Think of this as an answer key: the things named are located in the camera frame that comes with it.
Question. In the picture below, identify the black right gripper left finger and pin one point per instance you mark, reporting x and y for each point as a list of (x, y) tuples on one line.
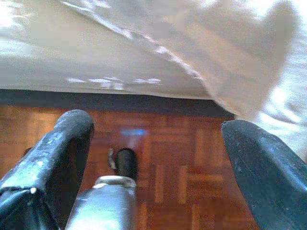
[(52, 155)]

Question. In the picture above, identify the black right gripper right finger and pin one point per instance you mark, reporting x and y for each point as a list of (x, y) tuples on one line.
[(268, 179)]

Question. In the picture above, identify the silver right robot leg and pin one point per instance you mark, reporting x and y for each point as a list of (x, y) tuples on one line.
[(103, 206)]

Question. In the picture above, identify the black right robot foot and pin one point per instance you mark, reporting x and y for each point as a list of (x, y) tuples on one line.
[(126, 163)]

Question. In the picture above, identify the cream satin bed sheet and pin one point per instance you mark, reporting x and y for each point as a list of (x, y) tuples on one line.
[(96, 60)]

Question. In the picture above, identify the dark bed frame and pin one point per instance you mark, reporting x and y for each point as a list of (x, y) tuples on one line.
[(120, 103)]

